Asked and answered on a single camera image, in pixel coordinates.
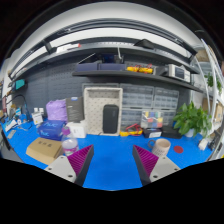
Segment purple plastic bag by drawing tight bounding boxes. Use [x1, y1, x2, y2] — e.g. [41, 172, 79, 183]
[45, 99, 69, 123]

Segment yellow multimeter with red leads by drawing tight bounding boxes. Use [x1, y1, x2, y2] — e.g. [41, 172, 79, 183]
[119, 123, 144, 138]

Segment teal box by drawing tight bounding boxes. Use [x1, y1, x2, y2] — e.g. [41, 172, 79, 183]
[14, 79, 26, 90]

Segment clear box with coloured parts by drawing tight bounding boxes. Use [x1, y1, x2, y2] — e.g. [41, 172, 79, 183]
[140, 110, 164, 129]

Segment black flat box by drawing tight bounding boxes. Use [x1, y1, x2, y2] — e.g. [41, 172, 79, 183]
[161, 125, 183, 139]

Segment beige mug with grey dashes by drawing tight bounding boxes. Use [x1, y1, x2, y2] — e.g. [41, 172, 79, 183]
[147, 138, 172, 159]

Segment brown cardboard box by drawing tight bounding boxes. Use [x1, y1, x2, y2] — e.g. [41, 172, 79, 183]
[25, 136, 64, 166]

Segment potted green plant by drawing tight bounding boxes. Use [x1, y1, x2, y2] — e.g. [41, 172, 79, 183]
[172, 101, 213, 138]

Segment clear bottle with purple cap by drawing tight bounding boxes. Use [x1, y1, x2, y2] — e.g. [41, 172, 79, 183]
[61, 126, 80, 158]

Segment blue product box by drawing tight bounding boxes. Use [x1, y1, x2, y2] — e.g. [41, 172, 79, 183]
[36, 119, 67, 141]

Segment black gooseneck lamp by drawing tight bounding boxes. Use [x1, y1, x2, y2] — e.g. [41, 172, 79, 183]
[12, 94, 33, 122]

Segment small white labelled box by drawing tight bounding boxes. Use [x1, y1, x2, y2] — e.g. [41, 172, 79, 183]
[31, 112, 44, 126]

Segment white perforated tray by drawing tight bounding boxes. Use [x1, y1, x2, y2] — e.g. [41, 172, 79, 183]
[83, 86, 124, 137]

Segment black zip case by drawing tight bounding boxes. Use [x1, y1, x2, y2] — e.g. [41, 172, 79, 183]
[102, 104, 120, 135]

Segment black box with white label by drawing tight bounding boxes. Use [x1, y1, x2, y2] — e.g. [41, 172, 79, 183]
[143, 127, 163, 139]

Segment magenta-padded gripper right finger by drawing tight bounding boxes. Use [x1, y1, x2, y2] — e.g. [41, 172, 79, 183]
[131, 144, 182, 187]

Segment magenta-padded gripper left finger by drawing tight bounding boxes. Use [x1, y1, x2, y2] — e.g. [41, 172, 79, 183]
[44, 143, 95, 187]

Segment flat round red coaster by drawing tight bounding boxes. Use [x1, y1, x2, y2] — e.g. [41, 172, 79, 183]
[173, 145, 185, 155]

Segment white shelf rack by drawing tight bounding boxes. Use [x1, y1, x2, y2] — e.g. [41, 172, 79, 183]
[193, 39, 224, 158]

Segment white carton box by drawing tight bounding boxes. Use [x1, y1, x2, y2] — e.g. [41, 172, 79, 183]
[66, 121, 88, 139]

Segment dark grey upright box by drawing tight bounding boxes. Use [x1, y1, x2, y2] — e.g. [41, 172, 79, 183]
[65, 96, 85, 124]

